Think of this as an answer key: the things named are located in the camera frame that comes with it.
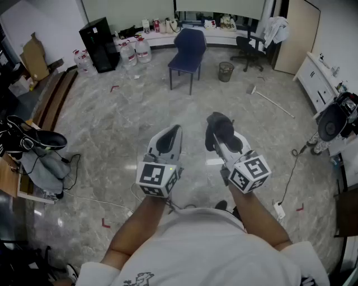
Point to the light wooden table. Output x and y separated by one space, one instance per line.
8 178

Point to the blue chair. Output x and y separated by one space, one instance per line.
188 47

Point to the brown cardboard box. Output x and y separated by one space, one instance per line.
35 60

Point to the black office chair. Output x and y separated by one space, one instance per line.
247 44

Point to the black and white sneaker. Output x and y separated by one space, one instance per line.
72 273

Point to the person's left forearm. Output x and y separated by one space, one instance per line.
134 223

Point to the white power strip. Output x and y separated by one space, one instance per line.
279 210

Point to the black helmet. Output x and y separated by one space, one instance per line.
331 125
50 139

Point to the light wooden door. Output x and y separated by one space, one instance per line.
297 36

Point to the clear water jug red label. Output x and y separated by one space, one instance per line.
78 60
143 50
90 65
128 54

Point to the beige printed tote bag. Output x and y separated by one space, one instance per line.
228 24

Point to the white cardboard box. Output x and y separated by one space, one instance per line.
19 86

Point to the white carton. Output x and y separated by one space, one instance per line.
145 25

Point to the white plush bag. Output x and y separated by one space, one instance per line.
209 24

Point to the wooden raised platform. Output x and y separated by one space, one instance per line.
56 95

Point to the dark brown table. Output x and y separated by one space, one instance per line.
348 212

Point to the person's right forearm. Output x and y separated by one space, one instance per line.
257 218

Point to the person's white t-shirt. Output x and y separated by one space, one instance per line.
201 251

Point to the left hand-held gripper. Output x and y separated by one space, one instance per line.
152 174

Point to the black bag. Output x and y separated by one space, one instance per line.
127 32

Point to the white garment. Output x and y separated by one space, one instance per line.
277 29

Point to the dark cloth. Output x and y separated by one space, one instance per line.
221 125

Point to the red and white bottle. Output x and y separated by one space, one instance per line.
156 26

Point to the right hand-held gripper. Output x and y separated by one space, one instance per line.
251 173

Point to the person's right black shoe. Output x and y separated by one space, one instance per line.
221 205

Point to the grey cloth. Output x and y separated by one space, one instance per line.
44 173

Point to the white window ledge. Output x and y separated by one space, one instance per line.
162 37

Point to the black cabinet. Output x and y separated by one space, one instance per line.
99 44

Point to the white drawer cabinet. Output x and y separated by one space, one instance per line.
313 81

